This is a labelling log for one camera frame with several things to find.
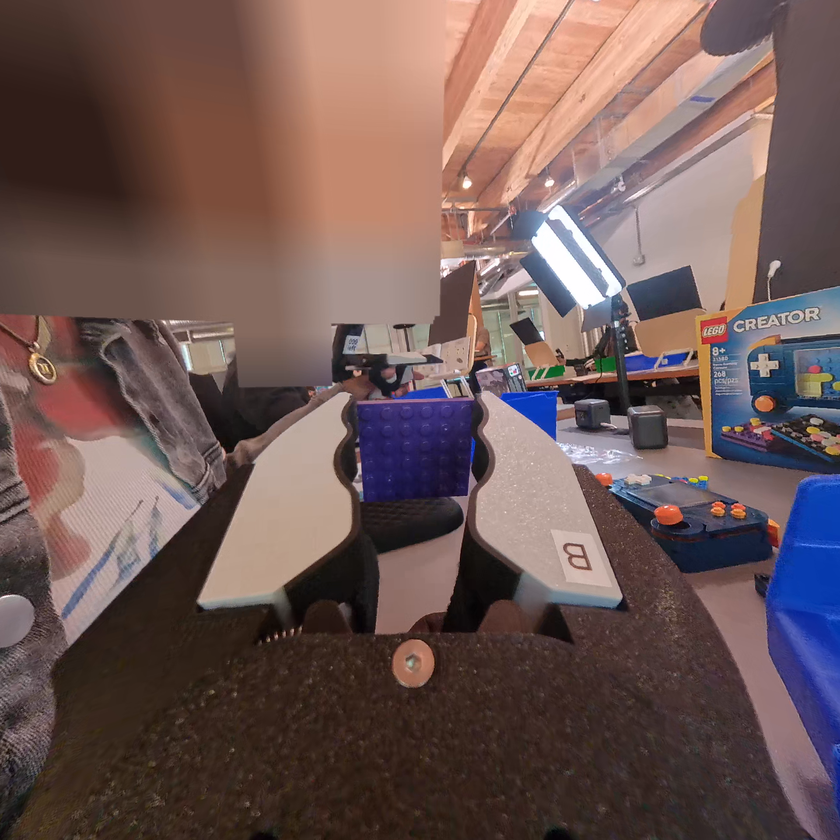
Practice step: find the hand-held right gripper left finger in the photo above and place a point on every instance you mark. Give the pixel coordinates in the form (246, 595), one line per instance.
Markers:
(289, 512)

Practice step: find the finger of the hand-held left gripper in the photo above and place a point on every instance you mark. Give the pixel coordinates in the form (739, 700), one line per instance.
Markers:
(413, 358)

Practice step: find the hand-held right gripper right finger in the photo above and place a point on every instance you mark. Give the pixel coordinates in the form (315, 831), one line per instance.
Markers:
(538, 512)

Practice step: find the large purple brick plate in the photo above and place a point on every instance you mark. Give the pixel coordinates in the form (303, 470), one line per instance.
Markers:
(413, 453)

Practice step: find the person's left hand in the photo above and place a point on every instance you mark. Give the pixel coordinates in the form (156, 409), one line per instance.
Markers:
(367, 387)

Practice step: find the white printed instruction board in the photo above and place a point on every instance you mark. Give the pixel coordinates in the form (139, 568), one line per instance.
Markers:
(456, 354)

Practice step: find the large black flag panel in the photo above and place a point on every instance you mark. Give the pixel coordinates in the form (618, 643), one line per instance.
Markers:
(456, 302)

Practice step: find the flat clear plastic bag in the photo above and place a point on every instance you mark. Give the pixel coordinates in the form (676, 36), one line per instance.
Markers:
(590, 453)

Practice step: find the grey printed toy box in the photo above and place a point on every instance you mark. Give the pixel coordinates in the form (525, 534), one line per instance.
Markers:
(499, 379)

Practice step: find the long blue plastic bin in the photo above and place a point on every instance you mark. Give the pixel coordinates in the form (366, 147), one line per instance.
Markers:
(528, 413)

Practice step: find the dark grey cube charger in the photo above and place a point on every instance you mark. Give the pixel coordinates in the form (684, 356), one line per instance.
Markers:
(590, 415)
(648, 426)

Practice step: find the small black flag panel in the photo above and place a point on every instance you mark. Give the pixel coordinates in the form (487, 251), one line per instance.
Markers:
(525, 331)

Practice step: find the long black wrist rest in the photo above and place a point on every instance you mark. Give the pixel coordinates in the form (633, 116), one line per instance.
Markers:
(407, 525)

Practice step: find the far wooden table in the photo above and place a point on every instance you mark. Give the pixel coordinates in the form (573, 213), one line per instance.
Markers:
(590, 375)

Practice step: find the person's grey denim jacket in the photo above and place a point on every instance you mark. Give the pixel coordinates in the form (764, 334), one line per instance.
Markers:
(177, 407)

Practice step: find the blue brick game console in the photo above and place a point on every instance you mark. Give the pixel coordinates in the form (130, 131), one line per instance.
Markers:
(709, 531)

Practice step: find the black light stand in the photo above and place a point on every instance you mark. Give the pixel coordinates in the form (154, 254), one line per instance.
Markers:
(620, 354)

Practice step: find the studio light panel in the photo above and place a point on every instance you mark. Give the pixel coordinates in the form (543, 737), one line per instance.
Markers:
(577, 262)

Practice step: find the person's printed white shirt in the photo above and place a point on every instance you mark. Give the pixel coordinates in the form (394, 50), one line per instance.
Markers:
(98, 492)

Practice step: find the cardboard panel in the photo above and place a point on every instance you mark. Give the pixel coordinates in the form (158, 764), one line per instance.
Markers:
(669, 331)

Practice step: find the blue and yellow toy box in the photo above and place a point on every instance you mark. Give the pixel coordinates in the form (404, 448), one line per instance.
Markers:
(774, 394)

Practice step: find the tall black panel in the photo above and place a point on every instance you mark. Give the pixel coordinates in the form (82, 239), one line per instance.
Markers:
(800, 164)

